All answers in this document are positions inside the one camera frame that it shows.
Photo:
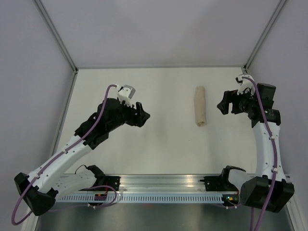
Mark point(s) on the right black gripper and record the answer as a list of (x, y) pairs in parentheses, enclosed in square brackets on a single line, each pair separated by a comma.
[(228, 96)]

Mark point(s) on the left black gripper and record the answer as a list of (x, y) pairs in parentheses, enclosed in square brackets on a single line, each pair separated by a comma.
[(134, 120)]

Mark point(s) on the beige cloth napkin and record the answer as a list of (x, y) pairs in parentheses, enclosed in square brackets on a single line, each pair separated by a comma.
[(200, 106)]

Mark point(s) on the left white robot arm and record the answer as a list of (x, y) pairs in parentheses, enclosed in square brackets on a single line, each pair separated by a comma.
[(41, 188)]

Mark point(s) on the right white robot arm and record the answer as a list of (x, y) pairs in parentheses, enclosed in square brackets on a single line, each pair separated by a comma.
[(268, 185)]

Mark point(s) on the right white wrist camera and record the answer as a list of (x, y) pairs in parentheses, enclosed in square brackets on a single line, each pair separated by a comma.
[(245, 84)]

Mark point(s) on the aluminium front rail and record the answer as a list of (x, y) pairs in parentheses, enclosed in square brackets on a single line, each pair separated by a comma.
[(161, 183)]

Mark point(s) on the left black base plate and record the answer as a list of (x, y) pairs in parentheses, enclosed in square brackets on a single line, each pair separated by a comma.
[(112, 181)]

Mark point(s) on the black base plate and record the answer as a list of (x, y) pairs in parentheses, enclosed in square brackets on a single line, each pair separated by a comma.
[(217, 184), (112, 181)]

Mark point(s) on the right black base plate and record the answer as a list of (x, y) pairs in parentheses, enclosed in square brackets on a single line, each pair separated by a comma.
[(217, 184)]

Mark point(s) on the white slotted cable duct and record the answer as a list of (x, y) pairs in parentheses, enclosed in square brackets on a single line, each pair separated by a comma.
[(199, 198)]

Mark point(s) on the right aluminium frame post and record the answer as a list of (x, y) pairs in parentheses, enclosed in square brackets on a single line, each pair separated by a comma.
[(266, 31)]

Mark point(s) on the aluminium frame post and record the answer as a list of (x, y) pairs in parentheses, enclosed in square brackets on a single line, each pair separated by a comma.
[(55, 34), (266, 31)]

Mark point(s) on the left aluminium frame post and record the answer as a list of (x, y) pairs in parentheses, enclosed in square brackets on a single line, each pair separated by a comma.
[(55, 34)]

